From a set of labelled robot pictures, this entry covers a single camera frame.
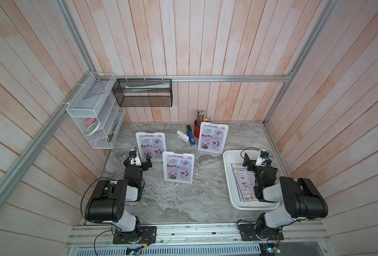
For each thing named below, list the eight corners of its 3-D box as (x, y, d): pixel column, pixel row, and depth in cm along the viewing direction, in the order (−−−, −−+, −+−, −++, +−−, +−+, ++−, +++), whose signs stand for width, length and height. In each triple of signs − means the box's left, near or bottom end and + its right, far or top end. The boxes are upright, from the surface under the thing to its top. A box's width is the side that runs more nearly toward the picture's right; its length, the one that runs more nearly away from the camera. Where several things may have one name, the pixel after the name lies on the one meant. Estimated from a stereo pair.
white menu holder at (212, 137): (197, 150, 107) (199, 130, 91) (199, 140, 112) (201, 120, 97) (221, 154, 105) (227, 135, 89) (222, 145, 110) (228, 125, 94)
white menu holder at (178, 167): (164, 181, 93) (159, 164, 77) (167, 169, 98) (163, 150, 82) (192, 184, 91) (193, 168, 76) (193, 171, 97) (195, 154, 81)
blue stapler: (190, 145, 108) (190, 141, 104) (185, 130, 118) (185, 125, 114) (195, 145, 109) (195, 140, 105) (190, 129, 118) (190, 124, 114)
